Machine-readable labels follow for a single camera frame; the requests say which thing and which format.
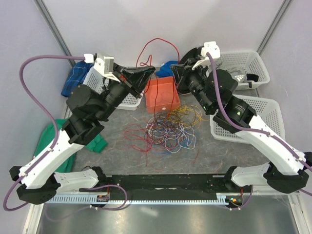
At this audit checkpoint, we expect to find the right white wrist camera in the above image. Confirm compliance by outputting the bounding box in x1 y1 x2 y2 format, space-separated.
192 41 221 70

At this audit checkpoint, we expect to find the slotted cable duct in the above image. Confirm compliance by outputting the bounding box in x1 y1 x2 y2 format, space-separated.
46 193 233 205

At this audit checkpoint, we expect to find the grey adidas garment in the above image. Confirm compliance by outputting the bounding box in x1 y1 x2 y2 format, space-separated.
217 61 259 88

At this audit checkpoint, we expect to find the bright blue cloth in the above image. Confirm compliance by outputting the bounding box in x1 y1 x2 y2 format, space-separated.
155 60 178 78

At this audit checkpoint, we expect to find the green shirt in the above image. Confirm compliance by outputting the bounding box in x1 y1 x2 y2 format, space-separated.
34 123 107 173

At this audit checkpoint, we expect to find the left white plastic basket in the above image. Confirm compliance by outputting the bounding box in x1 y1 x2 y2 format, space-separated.
83 63 155 111

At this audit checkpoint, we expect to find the black bucket hat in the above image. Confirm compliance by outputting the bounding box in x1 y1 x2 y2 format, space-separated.
177 46 203 95

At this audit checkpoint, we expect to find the near right white basket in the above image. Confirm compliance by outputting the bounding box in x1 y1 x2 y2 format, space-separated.
210 95 286 144

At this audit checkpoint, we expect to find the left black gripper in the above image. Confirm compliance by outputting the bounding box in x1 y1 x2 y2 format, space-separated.
96 63 156 122

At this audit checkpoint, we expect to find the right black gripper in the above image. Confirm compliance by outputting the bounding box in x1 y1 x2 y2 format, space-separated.
172 57 215 113

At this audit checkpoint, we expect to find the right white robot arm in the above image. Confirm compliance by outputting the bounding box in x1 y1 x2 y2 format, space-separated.
171 59 312 194

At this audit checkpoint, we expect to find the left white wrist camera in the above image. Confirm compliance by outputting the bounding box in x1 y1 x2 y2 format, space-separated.
83 53 117 81

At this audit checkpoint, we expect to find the orange square box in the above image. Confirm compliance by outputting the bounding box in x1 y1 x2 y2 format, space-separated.
145 77 180 114

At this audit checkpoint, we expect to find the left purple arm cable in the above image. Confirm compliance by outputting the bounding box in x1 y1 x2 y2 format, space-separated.
2 55 86 211

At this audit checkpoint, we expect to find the far right white basket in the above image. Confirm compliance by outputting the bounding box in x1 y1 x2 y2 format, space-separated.
215 50 270 90

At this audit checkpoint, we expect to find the blue plaid cloth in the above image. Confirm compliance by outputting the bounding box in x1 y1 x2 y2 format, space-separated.
61 61 94 98

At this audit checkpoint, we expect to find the yellow wire bundle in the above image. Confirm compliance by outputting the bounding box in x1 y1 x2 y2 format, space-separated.
168 104 210 127

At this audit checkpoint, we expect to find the red wire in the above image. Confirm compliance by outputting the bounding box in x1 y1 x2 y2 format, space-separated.
136 38 181 115

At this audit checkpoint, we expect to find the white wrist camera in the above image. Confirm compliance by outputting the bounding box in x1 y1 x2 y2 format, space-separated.
192 41 221 70
83 53 117 81

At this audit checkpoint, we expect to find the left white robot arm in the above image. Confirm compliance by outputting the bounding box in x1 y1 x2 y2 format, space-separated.
10 63 155 205

